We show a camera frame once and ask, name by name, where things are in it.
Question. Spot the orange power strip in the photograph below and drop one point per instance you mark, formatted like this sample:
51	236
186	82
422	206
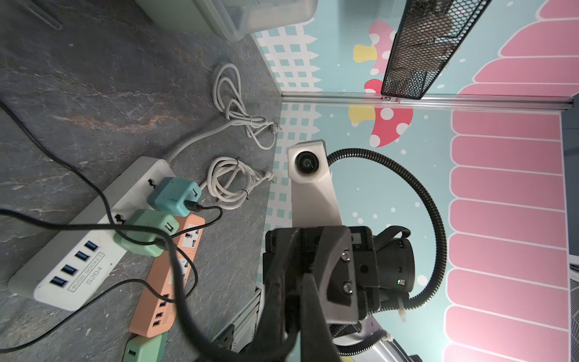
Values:
153	316

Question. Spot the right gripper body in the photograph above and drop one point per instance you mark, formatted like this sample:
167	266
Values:
384	266

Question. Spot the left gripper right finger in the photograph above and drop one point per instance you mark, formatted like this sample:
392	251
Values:
316	343

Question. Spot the green adapter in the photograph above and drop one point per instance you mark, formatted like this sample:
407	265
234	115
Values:
156	219
144	349

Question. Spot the green adapter front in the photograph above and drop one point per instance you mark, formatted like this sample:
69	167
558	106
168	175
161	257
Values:
144	349

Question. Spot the white power strip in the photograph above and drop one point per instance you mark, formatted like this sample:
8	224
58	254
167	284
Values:
70	268

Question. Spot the black wire mesh basket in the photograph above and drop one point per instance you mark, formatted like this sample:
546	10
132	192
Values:
429	34

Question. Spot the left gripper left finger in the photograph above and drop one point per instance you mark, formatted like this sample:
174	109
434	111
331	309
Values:
269	342

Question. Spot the green translucent storage box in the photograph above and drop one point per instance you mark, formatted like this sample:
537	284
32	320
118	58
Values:
230	20

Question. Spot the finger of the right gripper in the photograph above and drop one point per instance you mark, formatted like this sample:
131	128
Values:
333	270
282	266

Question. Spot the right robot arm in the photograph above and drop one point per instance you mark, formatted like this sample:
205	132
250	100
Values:
292	317

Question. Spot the teal USB charger adapter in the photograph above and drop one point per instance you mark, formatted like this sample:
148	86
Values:
171	195

